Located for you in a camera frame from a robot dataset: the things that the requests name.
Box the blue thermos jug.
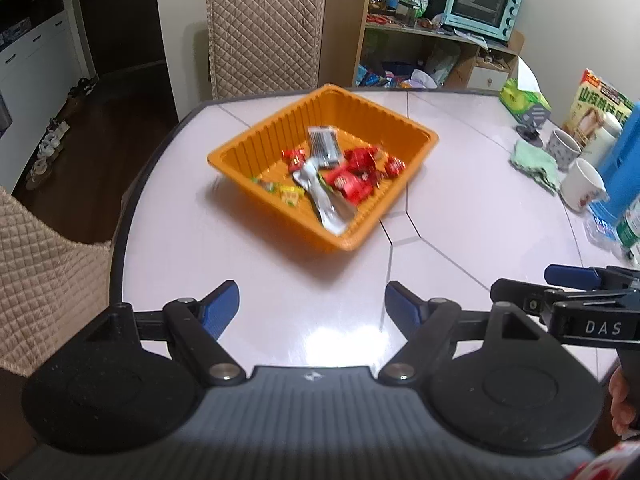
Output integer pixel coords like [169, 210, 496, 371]
[595, 100, 640, 221]

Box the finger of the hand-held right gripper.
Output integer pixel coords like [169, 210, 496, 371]
[544, 263, 608, 289]
[490, 277, 551, 318]

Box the small white drawer cabinet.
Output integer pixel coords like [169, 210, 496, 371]
[470, 62, 516, 92]

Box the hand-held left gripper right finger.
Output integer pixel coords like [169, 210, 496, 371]
[376, 281, 576, 386]

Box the chair with quilted beige cover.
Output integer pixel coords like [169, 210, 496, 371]
[0, 185, 113, 378]
[204, 0, 326, 100]

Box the white mug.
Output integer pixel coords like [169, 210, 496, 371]
[559, 158, 610, 213]

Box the long foil snack packet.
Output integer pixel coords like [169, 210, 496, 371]
[291, 157, 353, 236]

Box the green cloth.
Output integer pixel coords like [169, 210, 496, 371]
[510, 139, 560, 195]

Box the green tissue pack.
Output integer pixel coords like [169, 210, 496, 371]
[500, 55, 552, 121]

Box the crushed clear plastic bottle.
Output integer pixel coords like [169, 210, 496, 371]
[584, 207, 623, 251]

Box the dark wooden door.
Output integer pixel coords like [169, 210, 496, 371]
[75, 0, 166, 78]

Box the row of shoes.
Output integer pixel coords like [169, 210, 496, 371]
[25, 75, 101, 191]

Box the orange plastic tray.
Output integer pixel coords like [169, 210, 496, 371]
[206, 83, 440, 253]

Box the yellow green carton box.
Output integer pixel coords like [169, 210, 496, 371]
[562, 68, 636, 148]

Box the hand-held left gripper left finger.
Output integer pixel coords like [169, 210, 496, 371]
[50, 280, 248, 387]

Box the grey patterned mug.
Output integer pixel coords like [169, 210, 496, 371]
[545, 128, 583, 171]

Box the mint green toaster oven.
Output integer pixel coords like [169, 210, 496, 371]
[442, 0, 523, 43]

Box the black grey snack packet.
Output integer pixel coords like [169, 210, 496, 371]
[306, 126, 343, 170]

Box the grey phone stand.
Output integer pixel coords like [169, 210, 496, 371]
[517, 105, 551, 148]

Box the person's right hand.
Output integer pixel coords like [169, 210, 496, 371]
[607, 371, 633, 437]

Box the wooden shelf unit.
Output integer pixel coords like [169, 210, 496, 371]
[325, 0, 526, 91]

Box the clear water bottle green label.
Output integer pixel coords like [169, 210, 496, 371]
[615, 200, 640, 261]

